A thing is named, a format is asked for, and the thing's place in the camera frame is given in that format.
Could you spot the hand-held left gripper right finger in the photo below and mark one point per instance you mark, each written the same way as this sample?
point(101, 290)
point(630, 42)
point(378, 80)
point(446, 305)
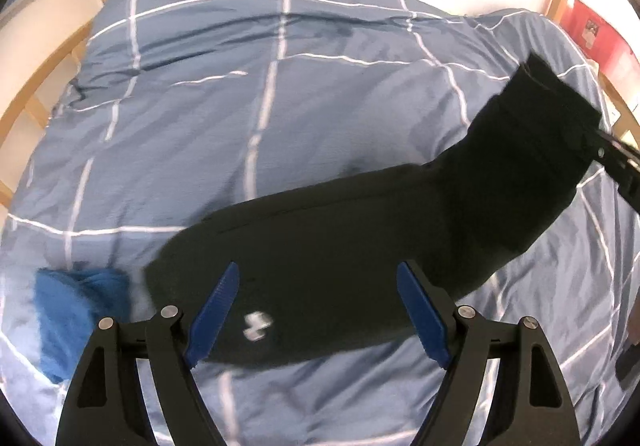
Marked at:
point(425, 316)

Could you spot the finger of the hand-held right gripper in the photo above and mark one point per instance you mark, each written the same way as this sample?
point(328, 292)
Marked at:
point(620, 165)

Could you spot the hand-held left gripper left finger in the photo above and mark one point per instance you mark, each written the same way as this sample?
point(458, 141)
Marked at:
point(212, 316)

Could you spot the red storage bin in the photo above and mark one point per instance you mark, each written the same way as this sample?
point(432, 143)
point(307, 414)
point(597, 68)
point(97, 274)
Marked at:
point(615, 55)

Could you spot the folded blue cloth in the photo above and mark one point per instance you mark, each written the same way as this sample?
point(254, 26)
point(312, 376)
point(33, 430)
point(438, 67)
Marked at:
point(70, 311)

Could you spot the blue checked blanket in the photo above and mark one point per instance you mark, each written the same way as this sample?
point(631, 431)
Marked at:
point(200, 125)

